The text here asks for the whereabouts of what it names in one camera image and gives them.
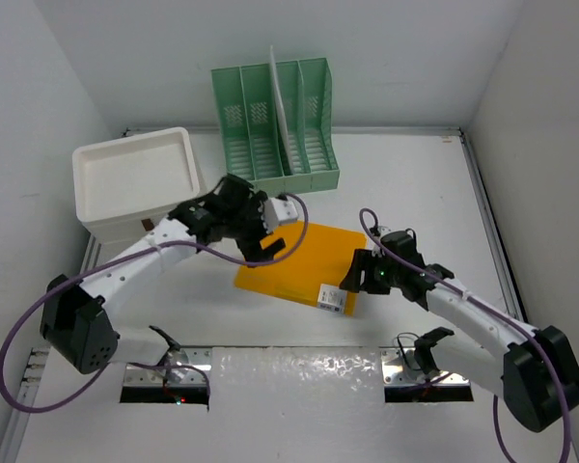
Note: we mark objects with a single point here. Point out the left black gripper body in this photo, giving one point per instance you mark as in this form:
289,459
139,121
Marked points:
246,228

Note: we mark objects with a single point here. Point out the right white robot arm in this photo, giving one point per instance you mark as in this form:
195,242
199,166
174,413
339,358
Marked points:
533,370

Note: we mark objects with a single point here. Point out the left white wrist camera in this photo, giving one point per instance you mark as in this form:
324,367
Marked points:
277,212

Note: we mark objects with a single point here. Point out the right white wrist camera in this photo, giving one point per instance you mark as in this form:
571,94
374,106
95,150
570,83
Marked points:
378,232

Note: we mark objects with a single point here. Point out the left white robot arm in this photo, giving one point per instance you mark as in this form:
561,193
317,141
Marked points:
79,320

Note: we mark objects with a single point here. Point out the white front shelf board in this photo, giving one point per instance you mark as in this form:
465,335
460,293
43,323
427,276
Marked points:
275,405

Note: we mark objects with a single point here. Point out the green four-slot file organizer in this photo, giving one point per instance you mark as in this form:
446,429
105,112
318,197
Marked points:
250,132

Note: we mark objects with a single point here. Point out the orange paper folder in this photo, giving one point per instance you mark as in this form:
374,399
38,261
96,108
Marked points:
312,275

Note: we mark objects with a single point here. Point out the clear mesh document pouch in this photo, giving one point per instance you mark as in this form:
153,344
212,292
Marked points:
280,108

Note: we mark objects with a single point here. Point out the white plastic drawer unit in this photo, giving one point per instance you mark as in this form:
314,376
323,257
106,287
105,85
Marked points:
124,187

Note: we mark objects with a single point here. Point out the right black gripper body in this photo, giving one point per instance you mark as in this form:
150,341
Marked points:
377,275

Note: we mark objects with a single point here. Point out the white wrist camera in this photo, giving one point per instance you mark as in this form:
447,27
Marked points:
378,232
277,212

